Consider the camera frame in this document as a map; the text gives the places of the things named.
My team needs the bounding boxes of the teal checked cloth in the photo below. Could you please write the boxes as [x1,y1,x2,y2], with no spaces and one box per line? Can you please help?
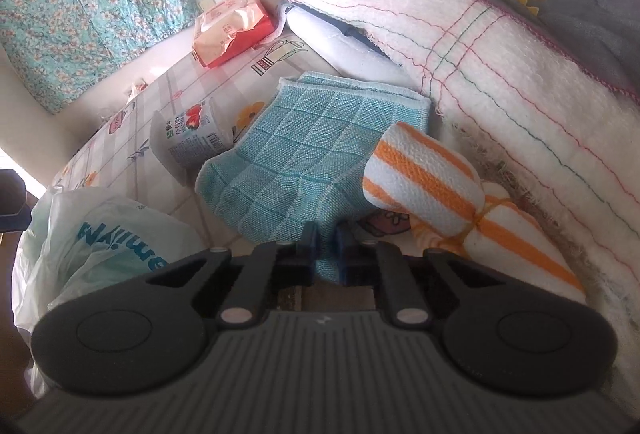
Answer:
[194,72,434,286]

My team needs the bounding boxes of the white cup with strawberry print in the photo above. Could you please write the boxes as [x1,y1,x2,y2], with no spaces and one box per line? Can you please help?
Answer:
[150,97,235,171]

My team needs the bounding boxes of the white plastic bag blue print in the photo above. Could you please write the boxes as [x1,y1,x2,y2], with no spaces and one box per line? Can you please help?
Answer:
[14,187,203,397]

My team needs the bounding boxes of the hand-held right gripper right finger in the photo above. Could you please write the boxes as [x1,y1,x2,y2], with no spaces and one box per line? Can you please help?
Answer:
[336,224,506,327]

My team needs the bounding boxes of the orange striped white towel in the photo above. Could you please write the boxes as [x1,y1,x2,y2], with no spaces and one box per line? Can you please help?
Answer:
[362,121,587,306]

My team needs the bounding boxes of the white knitted blanket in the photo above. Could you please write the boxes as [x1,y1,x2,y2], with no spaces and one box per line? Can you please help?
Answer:
[229,0,640,320]

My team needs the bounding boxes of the white pillow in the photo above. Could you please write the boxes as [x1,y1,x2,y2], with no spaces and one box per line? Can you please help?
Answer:
[284,5,423,88]

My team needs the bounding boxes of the red beige wet wipes pack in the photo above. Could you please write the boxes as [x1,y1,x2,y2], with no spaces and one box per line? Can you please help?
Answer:
[192,0,279,70]

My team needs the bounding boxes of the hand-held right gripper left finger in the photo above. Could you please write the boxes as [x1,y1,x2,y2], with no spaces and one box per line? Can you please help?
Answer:
[147,221,321,326]

